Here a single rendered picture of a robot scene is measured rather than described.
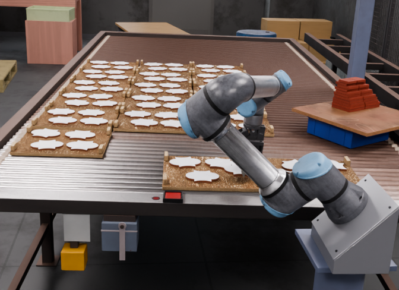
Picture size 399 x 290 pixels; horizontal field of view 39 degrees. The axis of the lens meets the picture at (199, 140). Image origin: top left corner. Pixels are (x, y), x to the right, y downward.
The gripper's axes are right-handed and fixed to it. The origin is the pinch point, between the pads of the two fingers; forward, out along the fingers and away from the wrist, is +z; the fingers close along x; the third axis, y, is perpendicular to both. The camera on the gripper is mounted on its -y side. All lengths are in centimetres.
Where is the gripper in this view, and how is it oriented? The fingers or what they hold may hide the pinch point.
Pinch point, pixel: (240, 170)
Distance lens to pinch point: 233.6
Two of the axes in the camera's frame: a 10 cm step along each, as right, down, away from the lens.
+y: 9.9, 0.9, 0.7
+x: -0.3, -3.2, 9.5
